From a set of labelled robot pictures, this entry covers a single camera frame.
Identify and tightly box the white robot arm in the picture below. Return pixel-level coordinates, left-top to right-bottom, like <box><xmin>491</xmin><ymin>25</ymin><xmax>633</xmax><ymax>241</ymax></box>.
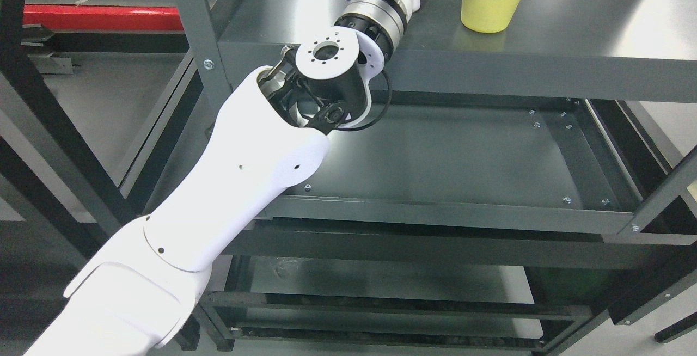
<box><xmin>26</xmin><ymin>0</ymin><xmax>421</xmax><ymax>355</ymax></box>

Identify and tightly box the dark grey metal shelf rack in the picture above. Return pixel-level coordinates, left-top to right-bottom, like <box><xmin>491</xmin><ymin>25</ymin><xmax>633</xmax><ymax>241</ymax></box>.
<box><xmin>2</xmin><ymin>0</ymin><xmax>203</xmax><ymax>267</ymax></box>

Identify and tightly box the red metal beam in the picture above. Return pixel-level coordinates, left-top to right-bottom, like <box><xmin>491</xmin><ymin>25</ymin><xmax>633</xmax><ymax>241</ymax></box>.
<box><xmin>22</xmin><ymin>4</ymin><xmax>184</xmax><ymax>32</ymax></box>

